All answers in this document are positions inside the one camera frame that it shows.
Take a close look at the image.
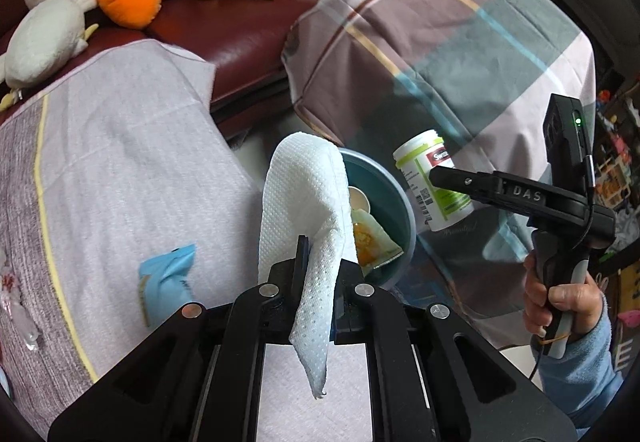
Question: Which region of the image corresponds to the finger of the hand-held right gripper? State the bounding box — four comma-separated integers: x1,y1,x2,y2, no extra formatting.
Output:
427,165,501,204

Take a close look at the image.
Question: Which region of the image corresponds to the dark red leather sofa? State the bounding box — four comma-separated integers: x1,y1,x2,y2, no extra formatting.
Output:
0,0,381,133

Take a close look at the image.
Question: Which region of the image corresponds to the plaid blanket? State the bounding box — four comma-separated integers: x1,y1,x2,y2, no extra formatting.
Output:
281,0,598,348

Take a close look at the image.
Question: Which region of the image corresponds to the light blue snack packet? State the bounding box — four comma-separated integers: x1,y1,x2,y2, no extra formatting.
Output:
137,244,197,328

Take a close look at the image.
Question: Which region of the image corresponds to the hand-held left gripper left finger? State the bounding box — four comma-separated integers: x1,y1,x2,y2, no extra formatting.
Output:
47,234,311,442

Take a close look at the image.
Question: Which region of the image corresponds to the clear plastic wrapper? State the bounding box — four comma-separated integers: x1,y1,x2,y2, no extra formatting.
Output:
0,247,43,350

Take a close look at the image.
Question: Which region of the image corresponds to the teal plastic bucket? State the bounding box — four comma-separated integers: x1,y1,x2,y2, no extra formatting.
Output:
337,148,417,290

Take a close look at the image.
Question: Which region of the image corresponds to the yellow cake packet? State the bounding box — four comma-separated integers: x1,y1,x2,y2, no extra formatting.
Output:
350,209,403,270

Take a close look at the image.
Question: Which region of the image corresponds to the person's right hand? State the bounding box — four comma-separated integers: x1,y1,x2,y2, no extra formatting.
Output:
523,252,604,338

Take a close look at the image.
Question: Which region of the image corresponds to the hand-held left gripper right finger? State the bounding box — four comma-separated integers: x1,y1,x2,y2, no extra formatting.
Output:
332,257,573,442

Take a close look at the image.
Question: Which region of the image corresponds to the white green supplement bottle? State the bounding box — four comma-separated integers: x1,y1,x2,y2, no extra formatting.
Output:
392,129,475,233

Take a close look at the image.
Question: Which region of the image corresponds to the white paper towel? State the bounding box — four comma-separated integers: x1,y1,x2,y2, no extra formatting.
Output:
257,132,358,400

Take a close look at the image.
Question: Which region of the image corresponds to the person's right forearm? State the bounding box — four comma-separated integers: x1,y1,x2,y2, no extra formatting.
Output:
530,292,626,433

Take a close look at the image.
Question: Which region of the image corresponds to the white duck plush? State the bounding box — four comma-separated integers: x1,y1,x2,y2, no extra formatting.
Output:
0,0,101,110

